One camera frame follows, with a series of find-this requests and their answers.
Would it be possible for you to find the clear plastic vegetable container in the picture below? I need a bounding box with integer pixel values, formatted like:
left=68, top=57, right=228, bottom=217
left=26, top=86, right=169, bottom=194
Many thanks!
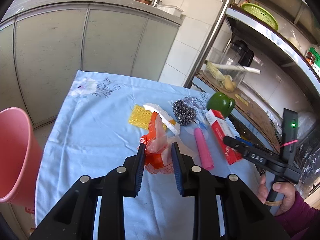
left=203, top=48, right=261, bottom=93

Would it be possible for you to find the steel wool scourer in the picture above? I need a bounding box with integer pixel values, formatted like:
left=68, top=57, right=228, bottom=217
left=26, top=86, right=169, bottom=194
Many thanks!
left=172, top=100, right=196, bottom=126

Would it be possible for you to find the green plastic basket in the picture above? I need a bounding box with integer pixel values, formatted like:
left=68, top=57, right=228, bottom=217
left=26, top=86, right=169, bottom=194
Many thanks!
left=241, top=3, right=279, bottom=30

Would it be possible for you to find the steel shelf rack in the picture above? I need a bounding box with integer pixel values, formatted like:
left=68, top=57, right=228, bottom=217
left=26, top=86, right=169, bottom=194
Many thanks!
left=183, top=0, right=320, bottom=156

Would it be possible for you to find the pink foam roll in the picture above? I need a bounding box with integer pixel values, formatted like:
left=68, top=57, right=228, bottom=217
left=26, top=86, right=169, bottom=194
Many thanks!
left=194, top=128, right=214, bottom=171

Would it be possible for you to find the black blender jug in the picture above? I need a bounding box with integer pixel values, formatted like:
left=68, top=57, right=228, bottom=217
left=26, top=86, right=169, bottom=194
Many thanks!
left=225, top=40, right=254, bottom=67

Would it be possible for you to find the pink plastic trash bin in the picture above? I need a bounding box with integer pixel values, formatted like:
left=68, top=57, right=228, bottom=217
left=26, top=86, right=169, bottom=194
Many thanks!
left=1, top=107, right=43, bottom=210

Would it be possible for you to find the grey kitchen cabinet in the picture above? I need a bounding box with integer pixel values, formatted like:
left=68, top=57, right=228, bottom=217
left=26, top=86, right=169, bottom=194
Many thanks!
left=0, top=0, right=185, bottom=238

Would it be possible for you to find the purple sleeve forearm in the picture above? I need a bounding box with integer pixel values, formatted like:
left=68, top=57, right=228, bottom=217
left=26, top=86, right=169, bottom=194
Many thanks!
left=274, top=192, right=320, bottom=240

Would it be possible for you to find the red plastic wrapper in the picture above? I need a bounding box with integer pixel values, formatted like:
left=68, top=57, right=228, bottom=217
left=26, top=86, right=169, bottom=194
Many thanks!
left=140, top=112, right=174, bottom=174

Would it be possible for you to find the light blue tablecloth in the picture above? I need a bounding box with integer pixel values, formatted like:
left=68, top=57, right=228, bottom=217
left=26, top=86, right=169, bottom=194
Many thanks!
left=35, top=71, right=260, bottom=239

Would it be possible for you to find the white plastic tray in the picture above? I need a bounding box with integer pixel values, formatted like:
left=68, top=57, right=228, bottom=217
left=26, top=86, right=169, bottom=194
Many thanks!
left=156, top=4, right=184, bottom=17

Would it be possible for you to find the red white cigarette box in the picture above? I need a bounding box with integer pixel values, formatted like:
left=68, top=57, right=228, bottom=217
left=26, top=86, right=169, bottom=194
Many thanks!
left=206, top=109, right=242, bottom=165

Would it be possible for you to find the green bell pepper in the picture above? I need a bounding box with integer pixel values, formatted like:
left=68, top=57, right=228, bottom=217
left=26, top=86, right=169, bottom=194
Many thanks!
left=206, top=92, right=235, bottom=118

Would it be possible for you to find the person's right hand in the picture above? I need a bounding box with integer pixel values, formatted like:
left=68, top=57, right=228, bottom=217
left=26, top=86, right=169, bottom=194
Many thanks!
left=257, top=174, right=297, bottom=217

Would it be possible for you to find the copper small pot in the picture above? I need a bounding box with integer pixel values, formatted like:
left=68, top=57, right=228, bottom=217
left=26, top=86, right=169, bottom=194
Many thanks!
left=135, top=0, right=151, bottom=5

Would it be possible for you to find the yellow foam fruit net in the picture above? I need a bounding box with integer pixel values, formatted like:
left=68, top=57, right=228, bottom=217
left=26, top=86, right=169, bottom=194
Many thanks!
left=128, top=105, right=167, bottom=130

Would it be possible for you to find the small steel cup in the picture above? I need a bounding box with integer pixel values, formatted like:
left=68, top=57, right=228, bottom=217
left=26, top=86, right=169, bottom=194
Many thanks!
left=151, top=0, right=162, bottom=7

